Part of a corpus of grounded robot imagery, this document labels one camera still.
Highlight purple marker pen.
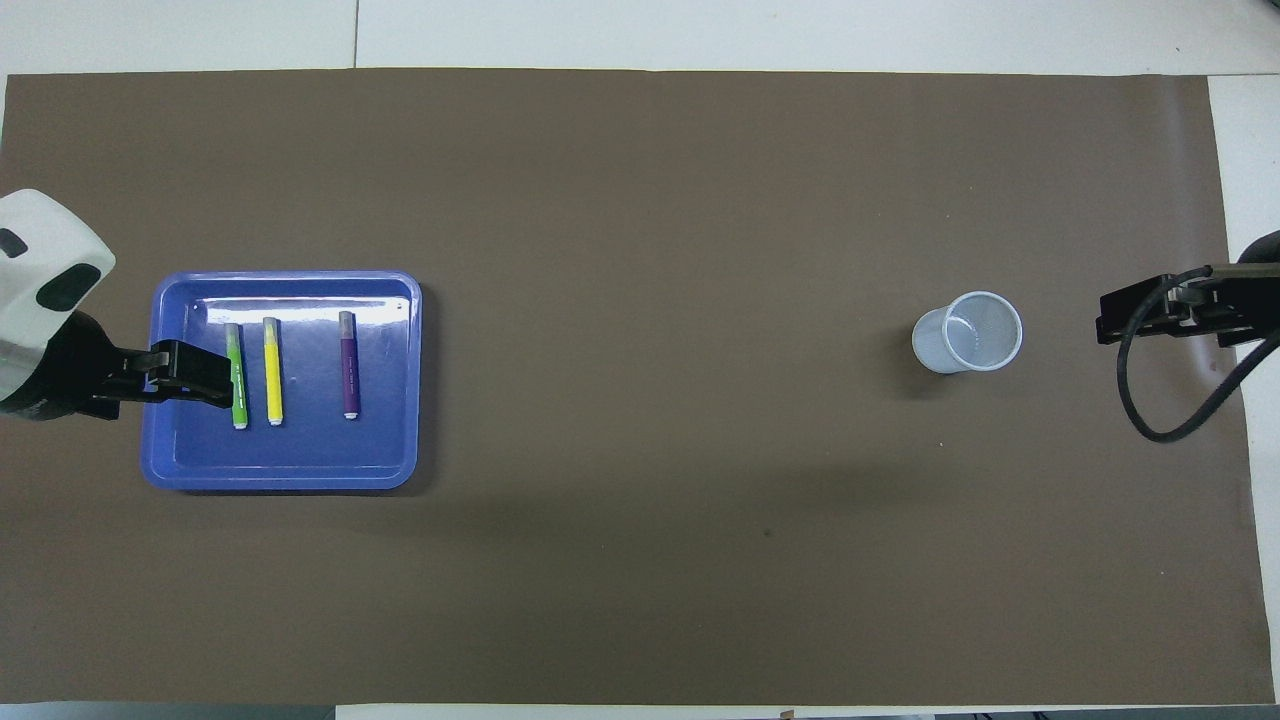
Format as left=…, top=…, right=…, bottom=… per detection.
left=339, top=311, right=361, bottom=420

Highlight blue plastic tray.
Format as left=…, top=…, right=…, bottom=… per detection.
left=140, top=270, right=423, bottom=493

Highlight clear plastic cup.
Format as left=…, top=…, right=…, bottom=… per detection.
left=911, top=291, right=1024, bottom=375

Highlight brown table mat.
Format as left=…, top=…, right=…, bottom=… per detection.
left=0, top=68, right=1276, bottom=706

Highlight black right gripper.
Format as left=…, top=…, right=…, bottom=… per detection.
left=1097, top=232, right=1280, bottom=349

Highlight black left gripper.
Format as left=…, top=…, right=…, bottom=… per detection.
left=5, top=310, right=236, bottom=421

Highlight green marker pen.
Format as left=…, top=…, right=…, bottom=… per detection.
left=224, top=323, right=249, bottom=430

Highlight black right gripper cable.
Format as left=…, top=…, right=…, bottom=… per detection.
left=1117, top=266, right=1280, bottom=444

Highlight yellow marker pen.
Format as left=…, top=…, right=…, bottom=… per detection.
left=263, top=317, right=285, bottom=427

